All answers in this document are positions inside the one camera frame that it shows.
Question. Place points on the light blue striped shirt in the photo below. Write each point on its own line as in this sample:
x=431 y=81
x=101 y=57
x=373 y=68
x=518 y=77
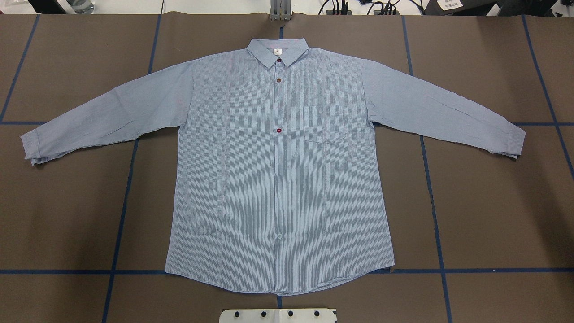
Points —
x=278 y=187

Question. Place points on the grey aluminium frame post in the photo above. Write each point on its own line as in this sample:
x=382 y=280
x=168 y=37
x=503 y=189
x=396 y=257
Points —
x=280 y=10

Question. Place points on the clear water bottle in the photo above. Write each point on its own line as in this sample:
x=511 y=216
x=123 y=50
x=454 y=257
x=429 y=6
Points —
x=82 y=6

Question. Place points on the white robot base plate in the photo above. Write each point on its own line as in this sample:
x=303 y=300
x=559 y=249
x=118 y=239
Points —
x=295 y=315

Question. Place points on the black box with label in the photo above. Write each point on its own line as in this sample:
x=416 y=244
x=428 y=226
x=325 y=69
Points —
x=458 y=7

